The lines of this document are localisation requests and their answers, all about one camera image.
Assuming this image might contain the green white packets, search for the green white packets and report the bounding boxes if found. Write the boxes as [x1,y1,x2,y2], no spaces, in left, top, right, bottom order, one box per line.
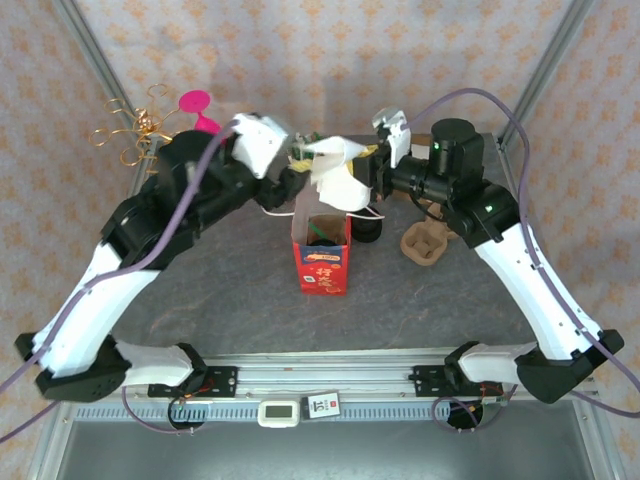
[288,130,324,164]

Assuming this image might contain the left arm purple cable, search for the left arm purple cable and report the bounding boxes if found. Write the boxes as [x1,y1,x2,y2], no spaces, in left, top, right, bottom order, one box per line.
[0,122,241,444]

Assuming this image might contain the red carton box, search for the red carton box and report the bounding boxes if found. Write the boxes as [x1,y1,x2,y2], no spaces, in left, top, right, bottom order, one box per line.
[290,193,354,297]

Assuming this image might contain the white label card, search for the white label card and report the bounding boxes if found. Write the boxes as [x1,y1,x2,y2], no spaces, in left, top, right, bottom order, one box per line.
[303,392,344,420]

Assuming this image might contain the slotted metal strip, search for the slotted metal strip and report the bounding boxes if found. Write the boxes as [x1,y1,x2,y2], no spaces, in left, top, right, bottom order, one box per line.
[64,399,506,421]

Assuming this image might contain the grey metal panel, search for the grey metal panel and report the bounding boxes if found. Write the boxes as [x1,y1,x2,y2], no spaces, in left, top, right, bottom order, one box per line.
[54,418,601,480]

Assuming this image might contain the gold wire glass rack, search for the gold wire glass rack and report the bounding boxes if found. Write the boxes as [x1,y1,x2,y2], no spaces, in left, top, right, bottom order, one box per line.
[89,83,184,174]

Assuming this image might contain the aluminium table edge rail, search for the aluminium table edge rail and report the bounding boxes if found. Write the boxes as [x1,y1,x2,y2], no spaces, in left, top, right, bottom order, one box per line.
[497,134,629,480]

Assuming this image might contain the white digital timer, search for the white digital timer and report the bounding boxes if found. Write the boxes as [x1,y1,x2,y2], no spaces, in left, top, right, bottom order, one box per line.
[257,399,302,429]

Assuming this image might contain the white paper bag with cord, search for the white paper bag with cord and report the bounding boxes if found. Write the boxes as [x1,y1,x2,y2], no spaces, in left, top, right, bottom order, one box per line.
[262,135,387,222]

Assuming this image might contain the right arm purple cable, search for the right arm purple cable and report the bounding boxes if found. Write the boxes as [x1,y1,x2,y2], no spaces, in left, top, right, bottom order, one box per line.
[407,87,640,419]

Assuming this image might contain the pink plastic goblet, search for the pink plastic goblet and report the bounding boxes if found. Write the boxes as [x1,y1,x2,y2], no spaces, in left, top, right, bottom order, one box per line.
[178,88,224,136]

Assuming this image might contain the aluminium mounting rail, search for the aluminium mounting rail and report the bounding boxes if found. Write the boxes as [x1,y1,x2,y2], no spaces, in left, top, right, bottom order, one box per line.
[119,342,601,401]

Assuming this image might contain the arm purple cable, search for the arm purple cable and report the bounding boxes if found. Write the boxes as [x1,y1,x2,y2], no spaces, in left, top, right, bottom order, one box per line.
[407,87,640,419]
[0,122,241,444]

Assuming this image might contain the aluminium frame post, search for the aluminium frame post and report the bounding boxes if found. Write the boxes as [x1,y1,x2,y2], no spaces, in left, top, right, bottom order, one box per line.
[497,0,596,149]
[52,0,154,151]

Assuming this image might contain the left black mount plate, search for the left black mount plate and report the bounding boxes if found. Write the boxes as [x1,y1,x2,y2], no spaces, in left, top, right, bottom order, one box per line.
[149,364,239,399]

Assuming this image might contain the black mount plate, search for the black mount plate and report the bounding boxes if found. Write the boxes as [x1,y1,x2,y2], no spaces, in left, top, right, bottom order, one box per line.
[149,364,239,399]
[412,363,501,396]

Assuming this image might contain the right black mount plate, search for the right black mount plate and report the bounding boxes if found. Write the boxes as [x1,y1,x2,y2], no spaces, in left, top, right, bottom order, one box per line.
[412,363,501,396]

